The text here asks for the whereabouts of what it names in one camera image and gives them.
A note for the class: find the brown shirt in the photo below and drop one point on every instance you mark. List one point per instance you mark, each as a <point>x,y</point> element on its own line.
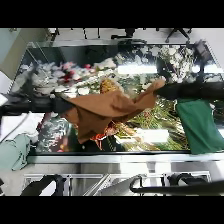
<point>100,110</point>

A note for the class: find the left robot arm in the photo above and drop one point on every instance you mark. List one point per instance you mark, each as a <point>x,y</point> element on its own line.
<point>33,105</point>

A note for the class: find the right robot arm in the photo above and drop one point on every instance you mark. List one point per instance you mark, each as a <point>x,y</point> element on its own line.
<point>193,90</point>

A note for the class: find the dark green garment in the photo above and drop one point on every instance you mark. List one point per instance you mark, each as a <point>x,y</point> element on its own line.
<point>200,126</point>

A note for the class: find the white garment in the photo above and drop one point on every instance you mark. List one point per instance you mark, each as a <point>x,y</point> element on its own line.
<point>23,125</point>

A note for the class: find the black office chair base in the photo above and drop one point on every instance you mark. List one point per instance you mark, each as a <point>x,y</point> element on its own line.
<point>178,32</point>

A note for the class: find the pale green garment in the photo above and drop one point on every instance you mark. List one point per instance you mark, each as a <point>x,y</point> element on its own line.
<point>15,151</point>

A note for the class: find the silver frame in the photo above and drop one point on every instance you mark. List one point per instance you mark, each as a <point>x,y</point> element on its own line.
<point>100,158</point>

